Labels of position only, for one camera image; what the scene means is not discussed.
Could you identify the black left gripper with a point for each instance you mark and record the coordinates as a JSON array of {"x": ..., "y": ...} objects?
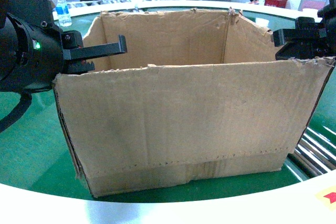
[{"x": 36, "y": 54}]

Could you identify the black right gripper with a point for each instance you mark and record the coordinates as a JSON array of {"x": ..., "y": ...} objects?
[{"x": 308, "y": 39}]

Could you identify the brown cardboard box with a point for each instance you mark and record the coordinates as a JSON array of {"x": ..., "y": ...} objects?
[{"x": 199, "y": 94}]

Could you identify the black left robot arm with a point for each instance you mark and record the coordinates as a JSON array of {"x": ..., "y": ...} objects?
[{"x": 37, "y": 12}]

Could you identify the steel conveyor rollers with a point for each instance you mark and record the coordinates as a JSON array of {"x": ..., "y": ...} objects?
[{"x": 314, "y": 154}]

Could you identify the white conveyor rim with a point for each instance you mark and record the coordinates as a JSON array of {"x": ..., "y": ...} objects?
[{"x": 168, "y": 208}]

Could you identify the red crate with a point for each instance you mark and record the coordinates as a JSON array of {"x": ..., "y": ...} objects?
[{"x": 276, "y": 3}]

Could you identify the clear plastic water bottle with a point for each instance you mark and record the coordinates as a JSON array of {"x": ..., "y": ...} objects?
[{"x": 63, "y": 14}]

